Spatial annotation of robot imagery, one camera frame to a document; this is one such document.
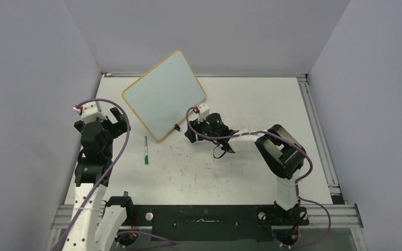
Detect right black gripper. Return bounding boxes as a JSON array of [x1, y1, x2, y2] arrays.
[[186, 113, 219, 143]]

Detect white marker pen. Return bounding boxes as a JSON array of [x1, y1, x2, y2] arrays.
[[144, 136, 149, 156]]

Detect yellow framed whiteboard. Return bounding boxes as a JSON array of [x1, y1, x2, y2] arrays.
[[121, 50, 206, 141]]

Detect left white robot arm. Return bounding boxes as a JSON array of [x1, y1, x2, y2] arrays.
[[61, 105, 135, 250]]

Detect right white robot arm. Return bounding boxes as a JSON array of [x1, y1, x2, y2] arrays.
[[184, 113, 309, 226]]

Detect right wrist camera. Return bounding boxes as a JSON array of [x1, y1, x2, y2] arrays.
[[193, 103, 210, 121]]

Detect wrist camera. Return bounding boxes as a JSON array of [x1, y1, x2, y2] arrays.
[[73, 101, 106, 124], [193, 103, 210, 121]]

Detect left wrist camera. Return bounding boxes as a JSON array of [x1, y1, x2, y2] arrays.
[[73, 101, 106, 124]]

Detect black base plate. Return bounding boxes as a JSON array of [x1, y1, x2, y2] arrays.
[[121, 204, 309, 242]]

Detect aluminium frame rail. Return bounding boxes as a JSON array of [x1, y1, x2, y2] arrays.
[[296, 74, 365, 230]]

